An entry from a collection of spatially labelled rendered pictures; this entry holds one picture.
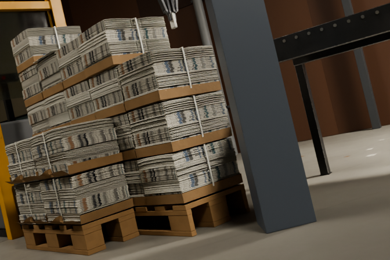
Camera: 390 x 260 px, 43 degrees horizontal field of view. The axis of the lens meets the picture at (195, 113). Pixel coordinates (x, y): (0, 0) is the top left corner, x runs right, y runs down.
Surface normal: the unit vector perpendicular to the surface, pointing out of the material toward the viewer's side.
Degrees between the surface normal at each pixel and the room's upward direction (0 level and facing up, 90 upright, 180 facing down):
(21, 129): 90
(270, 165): 90
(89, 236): 90
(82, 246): 90
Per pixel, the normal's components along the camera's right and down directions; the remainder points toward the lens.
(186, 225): -0.74, 0.16
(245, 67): 0.04, -0.04
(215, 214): 0.63, -0.17
